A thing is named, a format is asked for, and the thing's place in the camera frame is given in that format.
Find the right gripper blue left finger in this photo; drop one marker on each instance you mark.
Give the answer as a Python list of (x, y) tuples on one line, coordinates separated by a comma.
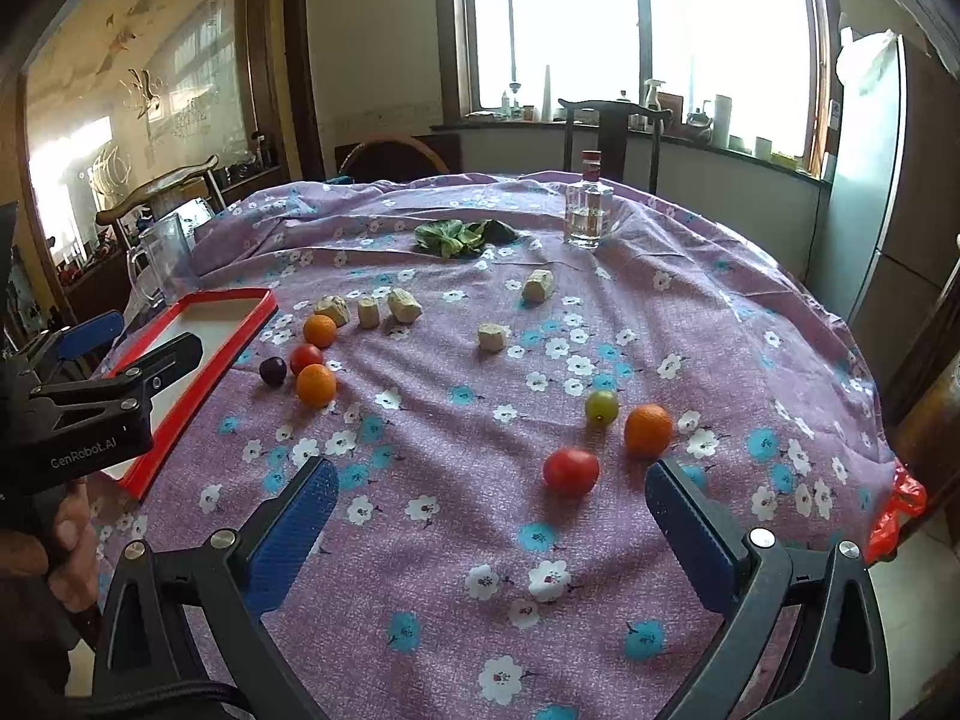
[(281, 533)]

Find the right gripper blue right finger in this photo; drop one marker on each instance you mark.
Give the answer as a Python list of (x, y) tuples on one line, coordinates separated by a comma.
[(706, 540)]

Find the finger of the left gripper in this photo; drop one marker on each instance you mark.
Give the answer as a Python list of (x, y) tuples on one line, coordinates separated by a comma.
[(161, 371)]

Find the dark purple plum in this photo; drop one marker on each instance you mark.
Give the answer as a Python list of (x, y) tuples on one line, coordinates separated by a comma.
[(273, 371)]

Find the small red tomato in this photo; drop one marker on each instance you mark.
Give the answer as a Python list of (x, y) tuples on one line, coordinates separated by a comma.
[(304, 355)]

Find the large orange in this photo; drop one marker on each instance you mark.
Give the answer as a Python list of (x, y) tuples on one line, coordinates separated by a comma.
[(648, 431)]

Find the green plum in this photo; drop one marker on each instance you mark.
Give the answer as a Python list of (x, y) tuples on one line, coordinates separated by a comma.
[(602, 407)]

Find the beige corn piece long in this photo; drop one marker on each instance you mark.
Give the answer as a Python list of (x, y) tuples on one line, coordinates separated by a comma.
[(403, 306)]

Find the person's left hand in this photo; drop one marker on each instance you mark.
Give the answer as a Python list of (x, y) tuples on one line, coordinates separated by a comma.
[(74, 582)]

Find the red rimmed white tray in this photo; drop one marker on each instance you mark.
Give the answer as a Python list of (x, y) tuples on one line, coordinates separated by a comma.
[(225, 321)]

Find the curved back wooden chair left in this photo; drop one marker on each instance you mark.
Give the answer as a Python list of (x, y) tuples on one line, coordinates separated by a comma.
[(160, 190)]

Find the red plastic bag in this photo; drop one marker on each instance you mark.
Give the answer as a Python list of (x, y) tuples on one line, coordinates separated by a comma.
[(907, 500)]

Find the purple floral tablecloth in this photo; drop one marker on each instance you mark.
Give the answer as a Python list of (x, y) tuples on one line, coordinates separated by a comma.
[(450, 582)]

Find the round back wooden chair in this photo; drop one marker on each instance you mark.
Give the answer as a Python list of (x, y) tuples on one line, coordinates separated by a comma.
[(397, 159)]

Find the green leafy vegetable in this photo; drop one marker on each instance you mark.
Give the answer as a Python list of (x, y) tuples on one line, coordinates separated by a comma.
[(456, 239)]

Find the silver refrigerator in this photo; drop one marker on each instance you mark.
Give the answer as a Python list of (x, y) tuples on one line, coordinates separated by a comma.
[(851, 228)]

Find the glass liquor bottle red cap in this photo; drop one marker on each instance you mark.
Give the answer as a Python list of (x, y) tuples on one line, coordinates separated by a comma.
[(587, 203)]

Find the teapot on windowsill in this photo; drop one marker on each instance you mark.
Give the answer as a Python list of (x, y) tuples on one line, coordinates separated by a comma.
[(698, 125)]

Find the dark wooden chair far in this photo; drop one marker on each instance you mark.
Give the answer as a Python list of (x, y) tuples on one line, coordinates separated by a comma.
[(613, 128)]

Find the white paper roll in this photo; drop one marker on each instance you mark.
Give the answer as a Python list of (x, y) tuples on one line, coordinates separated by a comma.
[(722, 115)]

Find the spray bottle on windowsill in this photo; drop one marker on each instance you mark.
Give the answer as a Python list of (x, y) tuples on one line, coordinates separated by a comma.
[(651, 101)]

